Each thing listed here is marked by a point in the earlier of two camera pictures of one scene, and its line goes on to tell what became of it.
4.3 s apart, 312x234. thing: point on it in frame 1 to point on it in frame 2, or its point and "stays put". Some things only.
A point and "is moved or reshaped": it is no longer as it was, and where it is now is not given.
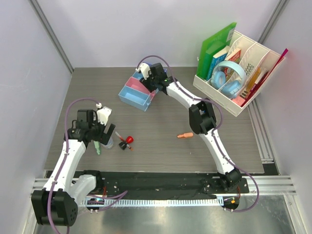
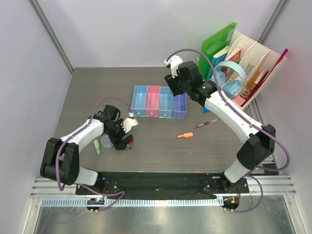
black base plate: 165,185 stays put
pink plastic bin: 137,85 to 152,102
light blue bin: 138,75 to 165,103
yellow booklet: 254,79 stays put
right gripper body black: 150,83 to 176,85
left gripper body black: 98,129 to 115,134
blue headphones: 231,89 stays put
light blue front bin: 134,98 is moved or reshaped
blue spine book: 218,58 stays put
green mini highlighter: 97,145 stays put
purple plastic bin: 165,69 to 179,106
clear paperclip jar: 109,144 stays put
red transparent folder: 254,90 stays put
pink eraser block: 239,100 stays put
